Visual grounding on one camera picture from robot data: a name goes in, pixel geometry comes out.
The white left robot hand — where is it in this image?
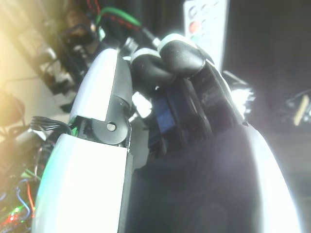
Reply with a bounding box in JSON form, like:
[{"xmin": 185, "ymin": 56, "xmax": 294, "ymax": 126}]
[{"xmin": 31, "ymin": 33, "xmax": 304, "ymax": 233}]

